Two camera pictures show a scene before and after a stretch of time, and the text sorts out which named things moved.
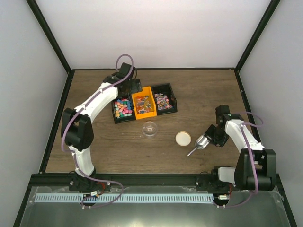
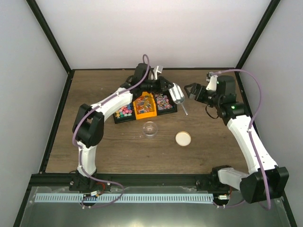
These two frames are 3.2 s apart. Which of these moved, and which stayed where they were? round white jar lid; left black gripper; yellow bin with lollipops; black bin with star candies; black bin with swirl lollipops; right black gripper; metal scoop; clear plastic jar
Moved: left black gripper; right black gripper; metal scoop
Stayed: clear plastic jar; black bin with swirl lollipops; round white jar lid; yellow bin with lollipops; black bin with star candies
